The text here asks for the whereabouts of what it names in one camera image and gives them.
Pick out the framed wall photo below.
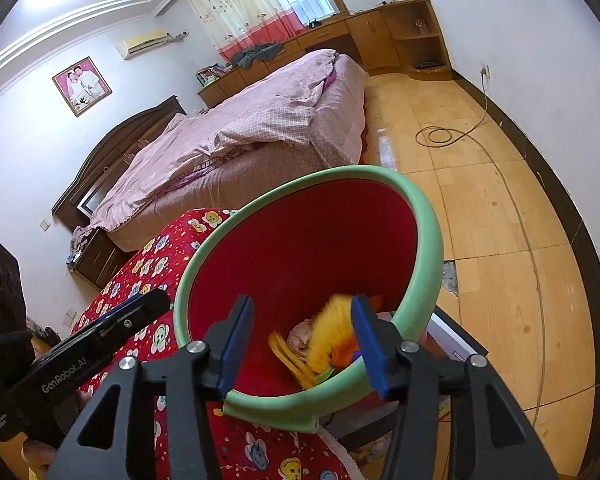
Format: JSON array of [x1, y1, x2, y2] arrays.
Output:
[[51, 56, 113, 118]]

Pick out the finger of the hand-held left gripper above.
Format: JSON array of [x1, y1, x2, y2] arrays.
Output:
[[72, 287, 172, 348]]

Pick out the pink grey cloth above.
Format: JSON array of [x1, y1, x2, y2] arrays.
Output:
[[69, 225, 98, 256]]

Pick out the cream and red curtain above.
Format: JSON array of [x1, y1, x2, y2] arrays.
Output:
[[182, 0, 301, 63]]

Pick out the long floor cable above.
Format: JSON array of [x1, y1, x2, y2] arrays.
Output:
[[414, 75, 548, 480]]

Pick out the white paper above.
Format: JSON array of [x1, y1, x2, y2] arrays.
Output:
[[286, 317, 321, 356]]

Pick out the wooden corner shelf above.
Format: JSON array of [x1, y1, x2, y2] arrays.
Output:
[[380, 0, 453, 83]]

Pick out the red bucket with green rim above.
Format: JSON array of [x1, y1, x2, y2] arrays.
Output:
[[173, 165, 445, 435]]

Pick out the small photo frame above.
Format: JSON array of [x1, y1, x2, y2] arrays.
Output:
[[196, 64, 226, 86]]

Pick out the dark wooden headboard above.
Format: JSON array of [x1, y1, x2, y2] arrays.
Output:
[[52, 95, 188, 233]]

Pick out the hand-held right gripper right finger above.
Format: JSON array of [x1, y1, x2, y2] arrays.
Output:
[[351, 294, 546, 480]]

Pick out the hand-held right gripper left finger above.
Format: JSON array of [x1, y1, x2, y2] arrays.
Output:
[[55, 295, 256, 480]]

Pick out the dark wooden nightstand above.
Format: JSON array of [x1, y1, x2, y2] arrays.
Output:
[[72, 227, 131, 291]]

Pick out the person's left hand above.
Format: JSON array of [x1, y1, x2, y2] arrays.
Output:
[[21, 437, 58, 480]]

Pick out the white air conditioner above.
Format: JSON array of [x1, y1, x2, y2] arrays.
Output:
[[116, 28, 173, 61]]

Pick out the long wooden desk cabinet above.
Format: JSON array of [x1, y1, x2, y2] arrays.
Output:
[[197, 7, 396, 108]]

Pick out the grey clothes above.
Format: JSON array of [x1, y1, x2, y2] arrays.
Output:
[[230, 42, 283, 68]]

